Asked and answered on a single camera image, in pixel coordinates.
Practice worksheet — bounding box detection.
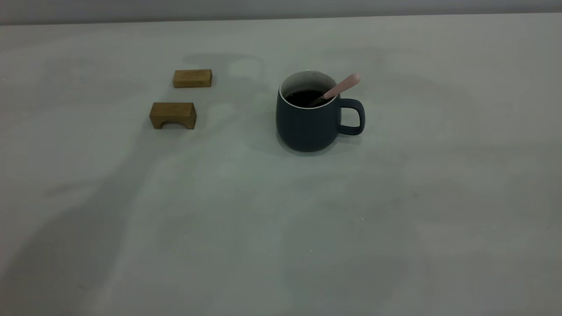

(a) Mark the dark grey ceramic mug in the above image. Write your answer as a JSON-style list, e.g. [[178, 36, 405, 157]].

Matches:
[[276, 70, 366, 153]]

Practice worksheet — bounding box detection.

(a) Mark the flat wooden block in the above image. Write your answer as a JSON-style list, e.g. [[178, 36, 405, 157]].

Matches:
[[173, 69, 213, 89]]

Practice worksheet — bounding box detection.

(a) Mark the arched wooden block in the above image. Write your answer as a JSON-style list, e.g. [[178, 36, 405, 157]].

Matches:
[[149, 102, 197, 130]]

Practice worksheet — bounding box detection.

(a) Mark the pink handled metal spoon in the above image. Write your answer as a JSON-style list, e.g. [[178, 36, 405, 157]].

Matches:
[[310, 73, 361, 108]]

